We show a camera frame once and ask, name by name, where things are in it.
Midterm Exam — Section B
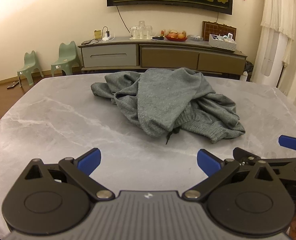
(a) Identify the long grey media cabinet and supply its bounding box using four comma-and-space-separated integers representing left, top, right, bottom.
77, 36, 248, 75

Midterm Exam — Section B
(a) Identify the white lace curtain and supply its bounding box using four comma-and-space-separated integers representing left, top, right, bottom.
260, 0, 296, 110

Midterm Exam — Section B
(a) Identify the grey storage box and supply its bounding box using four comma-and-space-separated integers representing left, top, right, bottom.
208, 33, 237, 52

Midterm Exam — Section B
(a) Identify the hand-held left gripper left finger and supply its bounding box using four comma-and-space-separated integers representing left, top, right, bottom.
24, 148, 115, 201

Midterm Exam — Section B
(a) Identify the black wall cable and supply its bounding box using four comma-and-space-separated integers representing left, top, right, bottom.
116, 5, 131, 34

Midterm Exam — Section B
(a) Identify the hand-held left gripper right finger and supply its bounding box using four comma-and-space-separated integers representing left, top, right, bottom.
182, 149, 274, 201

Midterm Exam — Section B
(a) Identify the red fruit plate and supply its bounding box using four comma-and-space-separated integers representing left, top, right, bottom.
165, 30, 188, 42

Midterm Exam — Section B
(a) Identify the wooden chessboard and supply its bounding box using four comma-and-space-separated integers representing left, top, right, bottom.
202, 21, 237, 42

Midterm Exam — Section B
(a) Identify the green plastic child stool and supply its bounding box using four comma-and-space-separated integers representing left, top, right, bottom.
17, 50, 44, 88
50, 41, 82, 77

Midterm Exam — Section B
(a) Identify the grey sweater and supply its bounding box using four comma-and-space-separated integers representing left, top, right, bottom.
90, 67, 246, 145

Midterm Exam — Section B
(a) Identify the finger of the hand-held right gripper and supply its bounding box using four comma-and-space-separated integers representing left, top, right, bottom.
279, 135, 296, 153
233, 147, 270, 167

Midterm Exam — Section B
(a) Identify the glass cup set on tray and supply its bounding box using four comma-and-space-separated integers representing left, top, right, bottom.
129, 21, 153, 40

